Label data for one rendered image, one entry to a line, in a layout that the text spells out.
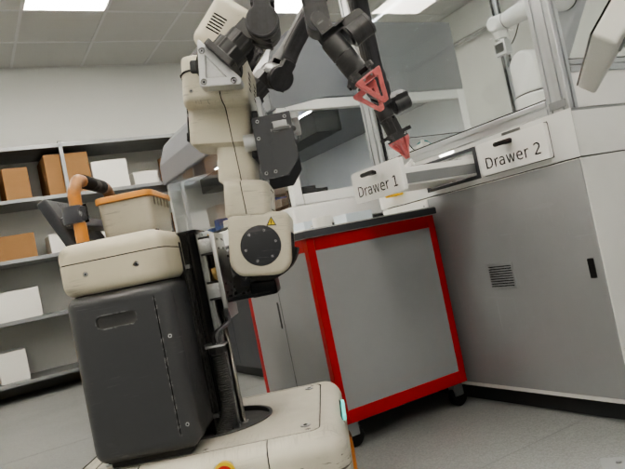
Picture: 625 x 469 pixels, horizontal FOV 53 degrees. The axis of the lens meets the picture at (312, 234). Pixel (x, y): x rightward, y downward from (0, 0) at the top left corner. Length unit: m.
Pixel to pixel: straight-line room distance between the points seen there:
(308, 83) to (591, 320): 1.72
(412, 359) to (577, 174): 0.86
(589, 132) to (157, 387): 1.41
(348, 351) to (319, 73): 1.49
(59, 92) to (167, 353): 5.01
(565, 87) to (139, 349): 1.39
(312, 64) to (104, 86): 3.58
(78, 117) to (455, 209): 4.51
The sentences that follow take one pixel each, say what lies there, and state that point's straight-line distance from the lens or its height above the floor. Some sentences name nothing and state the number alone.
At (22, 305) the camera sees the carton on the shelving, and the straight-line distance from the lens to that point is 5.52.
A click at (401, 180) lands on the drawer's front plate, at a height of 0.85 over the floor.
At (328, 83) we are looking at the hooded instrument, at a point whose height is 1.47.
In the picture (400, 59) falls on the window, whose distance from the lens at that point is 2.61.
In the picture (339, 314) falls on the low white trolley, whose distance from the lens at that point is 2.18.
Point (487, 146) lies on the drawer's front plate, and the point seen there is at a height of 0.91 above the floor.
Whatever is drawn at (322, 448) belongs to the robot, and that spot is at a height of 0.25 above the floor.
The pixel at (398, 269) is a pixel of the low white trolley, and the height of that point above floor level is 0.56.
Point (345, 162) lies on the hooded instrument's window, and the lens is 3.12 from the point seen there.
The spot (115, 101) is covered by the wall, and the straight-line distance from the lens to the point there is 6.42.
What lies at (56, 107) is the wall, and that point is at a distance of 6.30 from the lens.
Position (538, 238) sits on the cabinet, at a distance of 2.15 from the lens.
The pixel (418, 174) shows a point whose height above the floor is 0.86.
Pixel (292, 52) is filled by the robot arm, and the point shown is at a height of 1.29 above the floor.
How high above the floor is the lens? 0.68
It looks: 2 degrees up
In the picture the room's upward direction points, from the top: 12 degrees counter-clockwise
